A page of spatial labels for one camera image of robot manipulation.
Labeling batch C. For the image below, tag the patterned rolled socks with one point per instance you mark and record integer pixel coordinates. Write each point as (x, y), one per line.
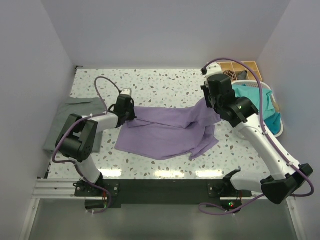
(231, 74)

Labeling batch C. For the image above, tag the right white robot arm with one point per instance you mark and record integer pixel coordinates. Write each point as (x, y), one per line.
(286, 173)

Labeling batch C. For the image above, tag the beige garment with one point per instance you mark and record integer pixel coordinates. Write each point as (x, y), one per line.
(276, 106)

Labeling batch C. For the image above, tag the aluminium frame rail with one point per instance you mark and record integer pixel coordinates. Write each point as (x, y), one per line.
(57, 214)

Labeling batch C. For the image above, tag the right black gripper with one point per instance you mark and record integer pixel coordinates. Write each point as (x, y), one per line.
(205, 88)

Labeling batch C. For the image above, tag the white laundry basket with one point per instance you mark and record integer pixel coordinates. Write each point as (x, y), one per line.
(253, 83)

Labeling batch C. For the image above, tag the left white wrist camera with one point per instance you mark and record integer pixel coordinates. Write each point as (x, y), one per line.
(126, 91)

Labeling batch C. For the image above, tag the grey rolled socks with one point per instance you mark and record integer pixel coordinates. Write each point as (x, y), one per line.
(242, 75)

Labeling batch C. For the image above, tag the folded grey t shirt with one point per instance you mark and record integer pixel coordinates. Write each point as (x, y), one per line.
(78, 106)

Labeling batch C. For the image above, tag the teal t shirt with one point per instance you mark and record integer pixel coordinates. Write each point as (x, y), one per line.
(253, 93)

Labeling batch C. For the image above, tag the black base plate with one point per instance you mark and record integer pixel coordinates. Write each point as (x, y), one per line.
(157, 192)

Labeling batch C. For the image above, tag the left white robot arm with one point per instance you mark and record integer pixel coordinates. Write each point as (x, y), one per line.
(76, 140)

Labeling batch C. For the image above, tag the blue t shirt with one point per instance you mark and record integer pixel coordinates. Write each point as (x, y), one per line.
(274, 123)

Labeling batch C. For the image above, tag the purple t shirt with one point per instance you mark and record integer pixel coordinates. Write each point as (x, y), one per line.
(162, 133)

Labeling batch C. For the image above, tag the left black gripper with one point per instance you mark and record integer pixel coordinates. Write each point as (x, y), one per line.
(132, 116)

